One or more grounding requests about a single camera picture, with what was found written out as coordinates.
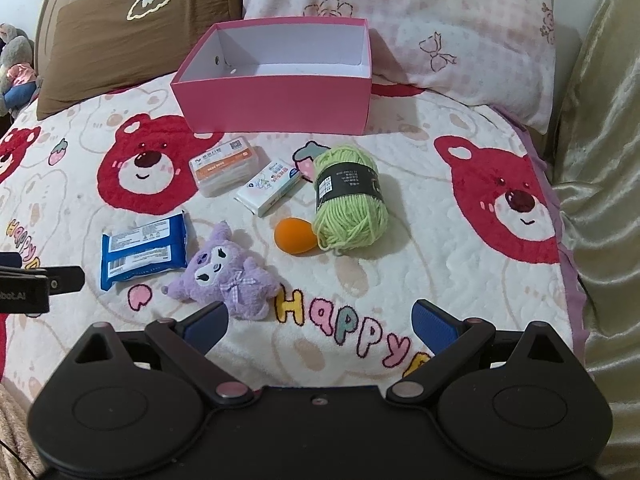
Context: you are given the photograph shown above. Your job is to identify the beige fuzzy blanket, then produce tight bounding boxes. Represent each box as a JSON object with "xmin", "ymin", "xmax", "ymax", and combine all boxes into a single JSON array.
[{"xmin": 0, "ymin": 385, "xmax": 47, "ymax": 480}]

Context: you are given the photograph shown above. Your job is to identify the blue wet wipes pack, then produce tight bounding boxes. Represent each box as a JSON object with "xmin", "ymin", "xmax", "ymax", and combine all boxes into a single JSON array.
[{"xmin": 100, "ymin": 212, "xmax": 190, "ymax": 291}]

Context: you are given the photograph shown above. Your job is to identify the brown pillow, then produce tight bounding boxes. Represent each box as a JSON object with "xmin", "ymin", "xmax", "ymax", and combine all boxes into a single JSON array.
[{"xmin": 36, "ymin": 0, "xmax": 245, "ymax": 120}]

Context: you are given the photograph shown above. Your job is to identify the white tissue pack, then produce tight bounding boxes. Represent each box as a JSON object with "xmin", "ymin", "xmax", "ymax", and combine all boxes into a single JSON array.
[{"xmin": 235, "ymin": 159, "xmax": 302, "ymax": 218}]

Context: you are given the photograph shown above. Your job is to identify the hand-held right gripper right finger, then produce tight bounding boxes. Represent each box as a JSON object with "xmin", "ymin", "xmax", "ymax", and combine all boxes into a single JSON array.
[{"xmin": 386, "ymin": 299, "xmax": 577, "ymax": 405}]

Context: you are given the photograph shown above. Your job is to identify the green yarn ball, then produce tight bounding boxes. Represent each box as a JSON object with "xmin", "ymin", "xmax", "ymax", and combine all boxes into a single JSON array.
[{"xmin": 312, "ymin": 144, "xmax": 391, "ymax": 253}]

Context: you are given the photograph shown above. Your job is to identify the clear floss box orange label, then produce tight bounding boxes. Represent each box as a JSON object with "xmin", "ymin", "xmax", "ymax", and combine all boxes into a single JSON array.
[{"xmin": 189, "ymin": 135, "xmax": 262, "ymax": 197}]

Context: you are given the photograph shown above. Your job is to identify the red bear printed blanket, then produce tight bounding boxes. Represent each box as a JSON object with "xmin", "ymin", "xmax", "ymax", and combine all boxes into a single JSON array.
[{"xmin": 0, "ymin": 74, "xmax": 591, "ymax": 411}]

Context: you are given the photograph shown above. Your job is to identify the pink cardboard box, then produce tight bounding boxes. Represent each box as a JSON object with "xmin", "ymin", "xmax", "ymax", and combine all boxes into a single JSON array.
[{"xmin": 170, "ymin": 16, "xmax": 375, "ymax": 135}]

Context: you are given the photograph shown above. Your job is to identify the grey plush toy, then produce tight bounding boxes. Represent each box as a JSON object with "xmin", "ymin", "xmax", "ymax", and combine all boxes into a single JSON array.
[{"xmin": 0, "ymin": 22, "xmax": 41, "ymax": 111}]

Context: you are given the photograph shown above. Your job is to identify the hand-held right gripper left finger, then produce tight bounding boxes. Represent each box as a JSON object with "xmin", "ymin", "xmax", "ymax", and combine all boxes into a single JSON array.
[{"xmin": 69, "ymin": 301, "xmax": 256, "ymax": 407}]

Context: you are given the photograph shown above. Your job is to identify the purple plush toy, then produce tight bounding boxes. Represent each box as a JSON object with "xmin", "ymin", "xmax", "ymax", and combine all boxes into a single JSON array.
[{"xmin": 162, "ymin": 221, "xmax": 282, "ymax": 321}]

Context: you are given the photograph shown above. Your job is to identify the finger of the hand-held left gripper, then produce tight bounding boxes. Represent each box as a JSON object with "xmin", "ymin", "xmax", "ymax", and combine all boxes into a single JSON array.
[{"xmin": 47, "ymin": 266, "xmax": 86, "ymax": 296}]

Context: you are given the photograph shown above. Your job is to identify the orange makeup sponge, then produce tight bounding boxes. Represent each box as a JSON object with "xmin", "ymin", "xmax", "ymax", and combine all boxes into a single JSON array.
[{"xmin": 274, "ymin": 217, "xmax": 320, "ymax": 255}]

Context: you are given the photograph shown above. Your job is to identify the gold satin bedcover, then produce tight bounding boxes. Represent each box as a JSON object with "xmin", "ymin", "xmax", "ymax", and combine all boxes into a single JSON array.
[{"xmin": 547, "ymin": 0, "xmax": 640, "ymax": 480}]

